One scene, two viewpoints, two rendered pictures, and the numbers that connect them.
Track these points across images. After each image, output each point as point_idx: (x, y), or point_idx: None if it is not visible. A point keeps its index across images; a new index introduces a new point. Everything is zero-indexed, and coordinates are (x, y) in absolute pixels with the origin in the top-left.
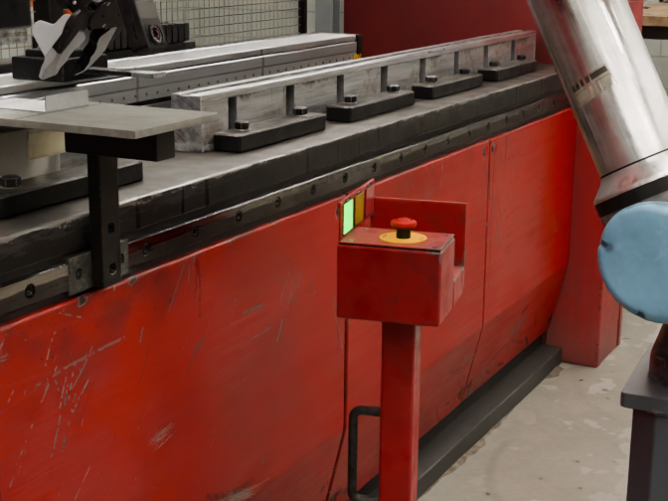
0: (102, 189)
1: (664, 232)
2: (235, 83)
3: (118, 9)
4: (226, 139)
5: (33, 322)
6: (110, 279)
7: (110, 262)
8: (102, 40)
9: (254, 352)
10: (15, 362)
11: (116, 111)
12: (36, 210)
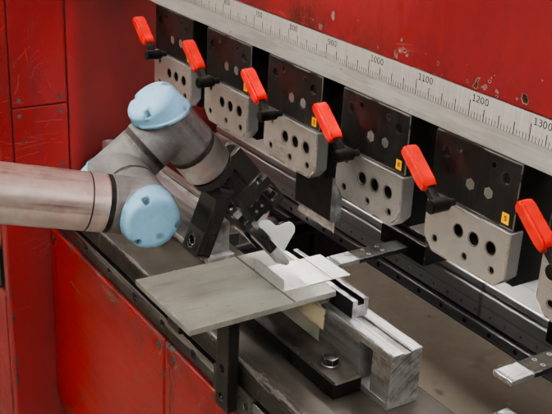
0: (218, 335)
1: None
2: None
3: (228, 217)
4: None
5: (193, 374)
6: (219, 402)
7: (219, 391)
8: (256, 241)
9: None
10: (183, 384)
11: (236, 295)
12: (253, 331)
